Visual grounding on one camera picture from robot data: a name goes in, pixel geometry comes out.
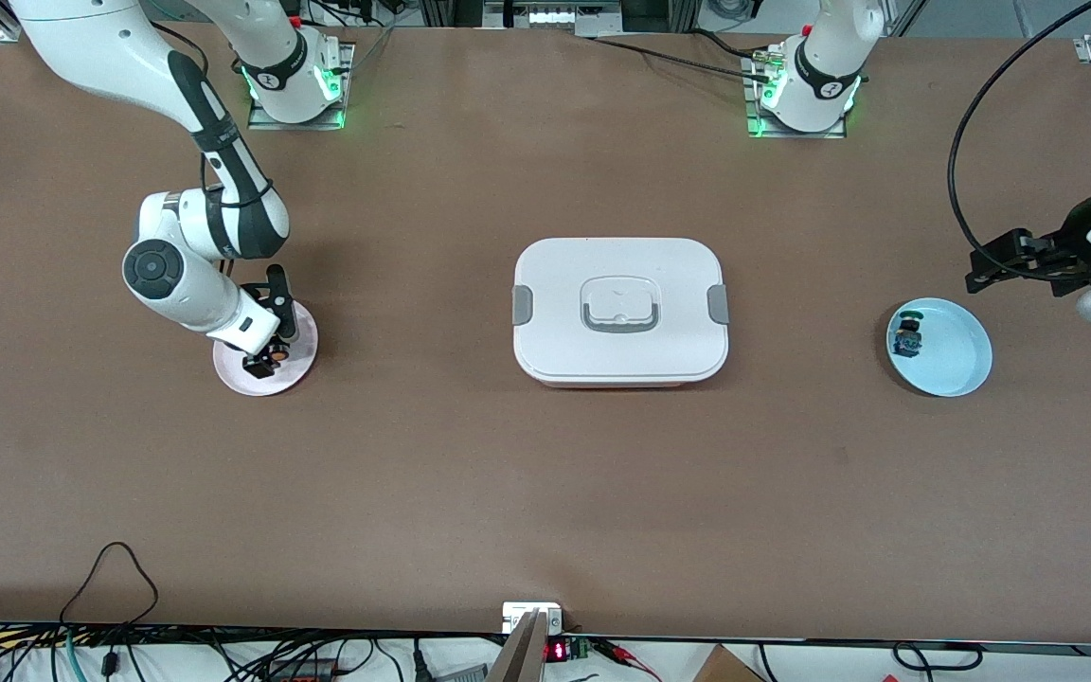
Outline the pink box with white lid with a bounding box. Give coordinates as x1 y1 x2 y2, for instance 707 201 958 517
512 237 730 389

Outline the pale pink round plate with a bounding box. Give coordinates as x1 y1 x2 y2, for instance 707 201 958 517
212 303 320 397

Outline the light blue round plate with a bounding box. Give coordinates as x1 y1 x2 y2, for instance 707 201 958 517
886 297 993 398

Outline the black and orange device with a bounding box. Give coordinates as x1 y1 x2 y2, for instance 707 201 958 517
266 658 338 682

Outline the white electronics unit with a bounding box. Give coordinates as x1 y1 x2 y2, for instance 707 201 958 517
484 0 624 37

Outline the red test lead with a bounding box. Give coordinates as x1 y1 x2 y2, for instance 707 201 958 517
593 639 662 681

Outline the brown cardboard piece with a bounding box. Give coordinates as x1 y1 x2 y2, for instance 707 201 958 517
692 644 766 682

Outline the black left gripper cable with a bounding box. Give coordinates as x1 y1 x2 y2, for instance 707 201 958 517
946 0 1091 282

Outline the blue green knob switch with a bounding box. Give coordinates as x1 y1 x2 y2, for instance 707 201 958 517
891 310 926 359

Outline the thin looped black cable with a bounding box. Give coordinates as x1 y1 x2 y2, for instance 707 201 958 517
58 541 160 626

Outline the white metal bracket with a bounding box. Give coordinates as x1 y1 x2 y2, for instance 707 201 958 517
502 602 563 634

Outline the short black base cable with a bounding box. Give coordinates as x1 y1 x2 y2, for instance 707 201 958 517
692 28 760 60

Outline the long black base cable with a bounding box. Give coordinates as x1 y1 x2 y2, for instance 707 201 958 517
588 36 774 81

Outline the flat looped black cable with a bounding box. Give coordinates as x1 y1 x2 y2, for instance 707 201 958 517
891 641 984 670

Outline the grey aluminium post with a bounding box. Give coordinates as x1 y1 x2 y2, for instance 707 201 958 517
487 611 548 682

